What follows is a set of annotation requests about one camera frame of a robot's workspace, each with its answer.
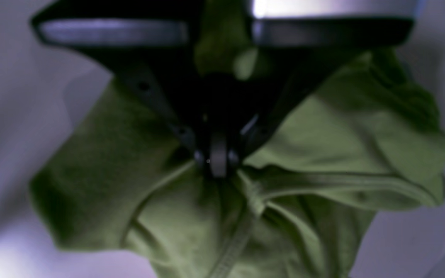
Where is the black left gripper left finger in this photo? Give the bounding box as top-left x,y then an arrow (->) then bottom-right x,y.
29,0 -> 217,170

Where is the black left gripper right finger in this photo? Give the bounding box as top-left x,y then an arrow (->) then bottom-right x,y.
222,15 -> 415,170

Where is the green T-shirt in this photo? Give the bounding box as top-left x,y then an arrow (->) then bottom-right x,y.
30,0 -> 445,278

